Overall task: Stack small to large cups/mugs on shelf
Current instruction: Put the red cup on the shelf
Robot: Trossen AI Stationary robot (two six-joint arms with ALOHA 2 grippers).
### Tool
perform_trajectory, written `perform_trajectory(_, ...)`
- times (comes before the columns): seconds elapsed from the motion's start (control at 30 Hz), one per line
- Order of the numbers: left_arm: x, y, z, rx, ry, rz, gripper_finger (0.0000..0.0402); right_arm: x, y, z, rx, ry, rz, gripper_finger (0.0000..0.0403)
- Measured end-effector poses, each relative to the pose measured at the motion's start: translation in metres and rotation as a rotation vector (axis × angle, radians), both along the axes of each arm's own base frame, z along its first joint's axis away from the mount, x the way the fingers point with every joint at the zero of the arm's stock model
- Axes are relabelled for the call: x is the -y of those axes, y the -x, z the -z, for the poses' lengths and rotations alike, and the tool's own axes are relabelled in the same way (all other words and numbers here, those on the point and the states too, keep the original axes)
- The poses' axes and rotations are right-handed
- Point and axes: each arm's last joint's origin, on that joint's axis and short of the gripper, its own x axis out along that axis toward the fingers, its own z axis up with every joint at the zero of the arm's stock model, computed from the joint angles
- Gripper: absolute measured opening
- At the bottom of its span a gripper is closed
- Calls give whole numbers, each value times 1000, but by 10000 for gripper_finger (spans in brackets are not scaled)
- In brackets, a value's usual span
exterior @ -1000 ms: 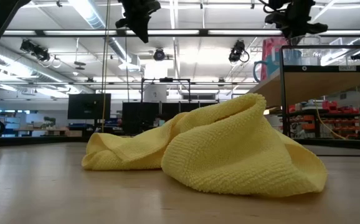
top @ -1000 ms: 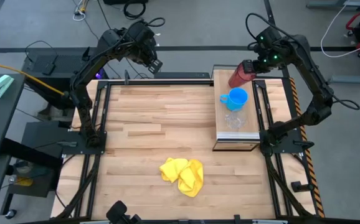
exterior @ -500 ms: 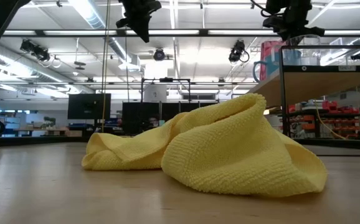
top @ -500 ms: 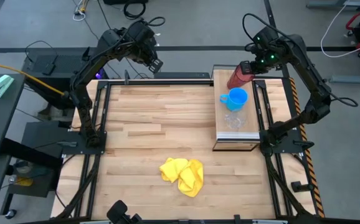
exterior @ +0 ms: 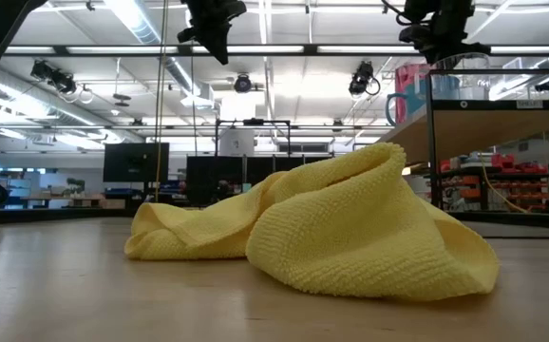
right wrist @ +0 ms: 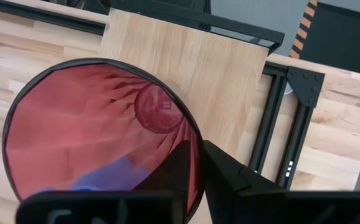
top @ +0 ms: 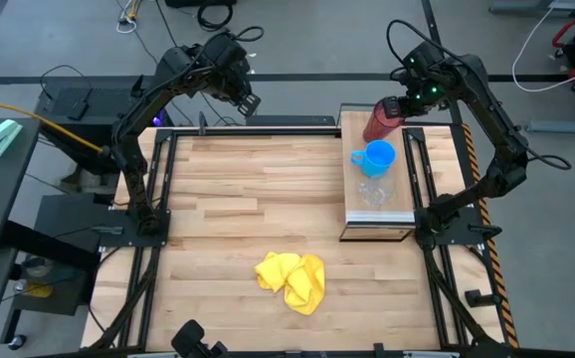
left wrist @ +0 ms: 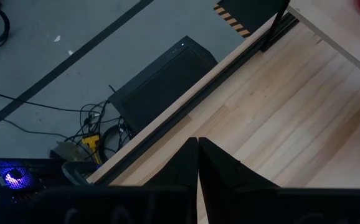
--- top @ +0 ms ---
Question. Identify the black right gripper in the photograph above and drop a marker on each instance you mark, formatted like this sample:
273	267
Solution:
424	97

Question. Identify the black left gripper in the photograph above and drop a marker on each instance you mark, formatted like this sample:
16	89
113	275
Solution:
230	79

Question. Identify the red ribbed cup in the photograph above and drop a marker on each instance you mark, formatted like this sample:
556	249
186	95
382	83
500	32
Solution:
374	126

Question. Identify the blue plastic mug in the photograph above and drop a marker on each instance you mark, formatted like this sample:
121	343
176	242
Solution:
378	158

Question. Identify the clear plastic cup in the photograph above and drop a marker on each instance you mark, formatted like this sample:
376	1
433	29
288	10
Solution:
377	193

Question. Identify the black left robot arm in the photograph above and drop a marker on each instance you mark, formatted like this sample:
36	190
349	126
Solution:
133	119

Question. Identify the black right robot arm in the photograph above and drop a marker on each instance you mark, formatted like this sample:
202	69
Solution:
491	109

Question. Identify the wooden shelf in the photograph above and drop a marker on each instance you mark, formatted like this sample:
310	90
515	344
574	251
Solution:
352	196

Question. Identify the black power strip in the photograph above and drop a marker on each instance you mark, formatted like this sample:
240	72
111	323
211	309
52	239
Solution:
290	120

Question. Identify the black floor box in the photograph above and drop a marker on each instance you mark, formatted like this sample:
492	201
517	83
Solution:
198	2

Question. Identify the grey desk foot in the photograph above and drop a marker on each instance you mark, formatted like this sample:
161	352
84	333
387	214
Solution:
516	7
566	126

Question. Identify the black computer tower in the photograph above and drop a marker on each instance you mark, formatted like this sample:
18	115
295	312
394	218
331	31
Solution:
88	99

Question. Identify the small black box on tower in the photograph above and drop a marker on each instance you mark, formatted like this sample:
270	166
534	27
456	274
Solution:
77	111

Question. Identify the yellow cloth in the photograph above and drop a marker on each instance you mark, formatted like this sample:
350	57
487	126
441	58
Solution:
297	283

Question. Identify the black knob clamp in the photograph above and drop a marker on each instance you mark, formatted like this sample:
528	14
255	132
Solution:
476	298

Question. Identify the orange black hazard tape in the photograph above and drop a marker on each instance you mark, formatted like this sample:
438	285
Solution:
509	318

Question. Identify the black blocky device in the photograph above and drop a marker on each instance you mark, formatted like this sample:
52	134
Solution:
190	340

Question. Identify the mint green stapler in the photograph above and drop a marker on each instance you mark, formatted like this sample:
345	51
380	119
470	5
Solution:
0	136

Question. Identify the black low cart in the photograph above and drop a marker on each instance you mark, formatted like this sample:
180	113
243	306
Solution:
63	298

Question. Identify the yellow item on cart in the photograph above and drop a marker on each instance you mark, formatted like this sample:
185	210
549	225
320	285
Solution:
39	290

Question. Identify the black aluminium table frame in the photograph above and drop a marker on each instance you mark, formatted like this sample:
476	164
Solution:
317	132

